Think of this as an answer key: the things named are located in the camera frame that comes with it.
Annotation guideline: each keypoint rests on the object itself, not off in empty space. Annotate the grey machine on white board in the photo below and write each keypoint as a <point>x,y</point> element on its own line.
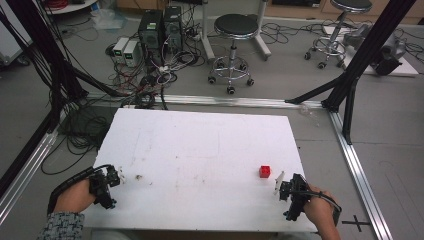
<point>386,53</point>

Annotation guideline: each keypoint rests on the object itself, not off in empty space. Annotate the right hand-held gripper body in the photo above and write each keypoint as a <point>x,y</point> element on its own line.
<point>296,196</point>

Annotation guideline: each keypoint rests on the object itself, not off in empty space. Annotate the aluminium floor rail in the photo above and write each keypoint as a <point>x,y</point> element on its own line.
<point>358,176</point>
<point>26,166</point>
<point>233,101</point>

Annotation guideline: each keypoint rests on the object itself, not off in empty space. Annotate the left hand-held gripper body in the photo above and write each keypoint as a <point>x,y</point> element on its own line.
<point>104,186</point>

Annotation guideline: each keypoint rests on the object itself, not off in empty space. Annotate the black round stool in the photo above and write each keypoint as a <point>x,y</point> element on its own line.
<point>350,5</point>
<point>236,26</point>

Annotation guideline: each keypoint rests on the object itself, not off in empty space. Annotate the clear plastic scrap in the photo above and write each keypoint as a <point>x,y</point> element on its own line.
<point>308,113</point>

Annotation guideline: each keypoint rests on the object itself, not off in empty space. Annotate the person's right hand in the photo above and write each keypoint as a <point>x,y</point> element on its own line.
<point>321,210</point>

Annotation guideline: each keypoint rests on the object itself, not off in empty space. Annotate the white power supply box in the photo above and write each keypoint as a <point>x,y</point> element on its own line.
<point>120,48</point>
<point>130,53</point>

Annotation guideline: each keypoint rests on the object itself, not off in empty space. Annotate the clear plastic bag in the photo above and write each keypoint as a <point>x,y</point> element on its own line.
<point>108,19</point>

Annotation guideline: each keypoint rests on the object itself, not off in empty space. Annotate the black frame post with braces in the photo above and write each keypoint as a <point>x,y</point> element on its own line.
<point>366,53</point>

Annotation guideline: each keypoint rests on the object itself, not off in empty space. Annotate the white stand legs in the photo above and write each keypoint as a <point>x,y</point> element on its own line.
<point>208,43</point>

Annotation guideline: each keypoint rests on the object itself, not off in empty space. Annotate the black computer tower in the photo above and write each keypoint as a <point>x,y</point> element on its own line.
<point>173,28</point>
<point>150,33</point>

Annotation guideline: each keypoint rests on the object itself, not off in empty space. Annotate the red cube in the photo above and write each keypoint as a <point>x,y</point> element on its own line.
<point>265,171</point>

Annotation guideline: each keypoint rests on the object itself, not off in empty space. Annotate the person's left hand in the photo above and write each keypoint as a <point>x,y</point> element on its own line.
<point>75,198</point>

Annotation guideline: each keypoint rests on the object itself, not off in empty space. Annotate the white round table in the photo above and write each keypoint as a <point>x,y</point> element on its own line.
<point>71,6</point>

